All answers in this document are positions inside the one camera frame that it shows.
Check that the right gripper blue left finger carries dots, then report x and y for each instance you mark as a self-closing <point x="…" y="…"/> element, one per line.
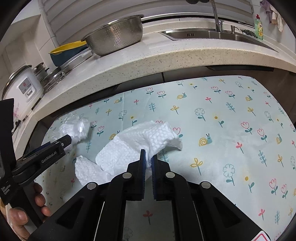
<point x="142" y="171"/>

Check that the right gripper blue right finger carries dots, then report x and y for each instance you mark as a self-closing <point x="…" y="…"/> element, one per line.
<point x="154" y="175"/>

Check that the white paper towel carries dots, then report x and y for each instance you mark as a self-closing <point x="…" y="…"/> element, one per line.
<point x="124" y="149"/>

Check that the clear plastic wrap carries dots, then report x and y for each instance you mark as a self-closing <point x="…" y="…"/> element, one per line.
<point x="76" y="126"/>

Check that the chrome kitchen faucet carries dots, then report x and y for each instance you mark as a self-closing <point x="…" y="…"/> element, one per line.
<point x="218" y="23"/>

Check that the left hand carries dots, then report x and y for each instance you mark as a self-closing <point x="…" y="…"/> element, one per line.
<point x="18" y="218"/>

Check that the floral tablecloth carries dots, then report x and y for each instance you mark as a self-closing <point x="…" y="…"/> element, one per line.
<point x="235" y="135"/>

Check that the white rice cooker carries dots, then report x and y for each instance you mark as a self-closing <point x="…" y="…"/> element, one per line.
<point x="26" y="90"/>

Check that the steel steamer rack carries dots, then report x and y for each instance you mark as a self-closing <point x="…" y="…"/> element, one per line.
<point x="49" y="80"/>

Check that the metal tray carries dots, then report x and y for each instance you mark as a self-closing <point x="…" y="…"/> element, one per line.
<point x="78" y="59"/>

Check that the yellow blue plastic basin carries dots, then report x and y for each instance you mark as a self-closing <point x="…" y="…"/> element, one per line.
<point x="65" y="52"/>

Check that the stainless steel sink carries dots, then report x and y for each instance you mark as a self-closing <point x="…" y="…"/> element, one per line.
<point x="194" y="33"/>

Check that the stainless steel colander bowl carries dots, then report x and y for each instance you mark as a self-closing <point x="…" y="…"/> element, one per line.
<point x="115" y="35"/>

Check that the dark scrubber on counter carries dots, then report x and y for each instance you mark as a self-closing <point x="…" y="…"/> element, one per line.
<point x="248" y="32"/>

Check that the green dish soap bottle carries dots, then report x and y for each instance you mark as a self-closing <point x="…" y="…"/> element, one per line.
<point x="258" y="27"/>

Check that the hanging dish cloths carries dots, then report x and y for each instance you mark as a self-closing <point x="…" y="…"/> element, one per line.
<point x="273" y="15"/>

